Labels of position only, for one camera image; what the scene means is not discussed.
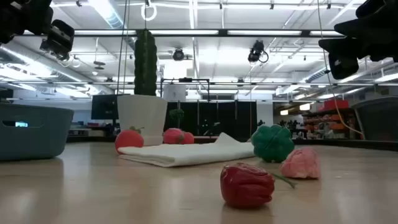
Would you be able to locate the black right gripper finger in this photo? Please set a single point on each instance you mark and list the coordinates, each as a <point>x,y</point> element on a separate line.
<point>342,46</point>
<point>357,28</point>

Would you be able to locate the green toy bell pepper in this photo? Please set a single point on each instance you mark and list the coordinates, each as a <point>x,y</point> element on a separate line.
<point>272,143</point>

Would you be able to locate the small pink toy fruit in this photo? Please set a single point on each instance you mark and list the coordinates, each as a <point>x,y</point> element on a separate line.
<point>301,163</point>

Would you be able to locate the large red toy strawberry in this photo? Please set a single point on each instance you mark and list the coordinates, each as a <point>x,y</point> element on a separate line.
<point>129,140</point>

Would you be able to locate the small red toy pepper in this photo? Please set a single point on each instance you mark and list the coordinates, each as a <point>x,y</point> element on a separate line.
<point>245,186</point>

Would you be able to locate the small red toy strawberry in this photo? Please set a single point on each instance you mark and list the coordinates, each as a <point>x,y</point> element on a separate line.
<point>188,138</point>

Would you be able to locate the large red toy fruit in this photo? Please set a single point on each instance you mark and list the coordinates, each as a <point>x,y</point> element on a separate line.
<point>172,136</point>

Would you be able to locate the black ceiling fixture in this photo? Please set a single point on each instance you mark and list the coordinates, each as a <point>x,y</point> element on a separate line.
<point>62,56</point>

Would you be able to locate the shelf with red bins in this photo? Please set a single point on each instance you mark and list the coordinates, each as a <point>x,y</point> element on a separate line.
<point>334,105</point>

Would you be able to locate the dark grey bin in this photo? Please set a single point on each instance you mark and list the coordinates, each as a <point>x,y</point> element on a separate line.
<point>379,118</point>

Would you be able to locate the black computer monitor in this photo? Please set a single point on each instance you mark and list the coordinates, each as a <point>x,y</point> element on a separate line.
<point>104,107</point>

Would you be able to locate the blue-grey plastic container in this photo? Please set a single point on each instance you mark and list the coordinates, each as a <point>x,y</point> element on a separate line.
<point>46,140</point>

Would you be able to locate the green cactus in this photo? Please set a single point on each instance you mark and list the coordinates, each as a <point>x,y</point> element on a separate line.
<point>145,62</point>

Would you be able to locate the black partition panels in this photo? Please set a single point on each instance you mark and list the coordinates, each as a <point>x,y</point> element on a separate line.
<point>217,115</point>

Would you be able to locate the white plant pot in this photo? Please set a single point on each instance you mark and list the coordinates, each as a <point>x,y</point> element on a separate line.
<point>143,115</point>

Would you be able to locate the small green plant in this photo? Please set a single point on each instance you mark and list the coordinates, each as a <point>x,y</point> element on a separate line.
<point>176,114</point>

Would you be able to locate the white folded cloth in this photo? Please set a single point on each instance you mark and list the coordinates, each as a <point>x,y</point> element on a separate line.
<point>186,154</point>

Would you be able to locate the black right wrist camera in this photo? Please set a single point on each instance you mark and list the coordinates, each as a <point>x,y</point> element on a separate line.
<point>342,67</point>

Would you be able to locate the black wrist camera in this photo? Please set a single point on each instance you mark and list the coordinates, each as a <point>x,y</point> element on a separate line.
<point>62,34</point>
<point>342,67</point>

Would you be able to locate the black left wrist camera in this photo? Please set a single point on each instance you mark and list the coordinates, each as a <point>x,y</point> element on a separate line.
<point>62,34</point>

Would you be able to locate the round black overhead camera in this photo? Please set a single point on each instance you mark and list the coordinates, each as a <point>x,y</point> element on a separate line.
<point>178,55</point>

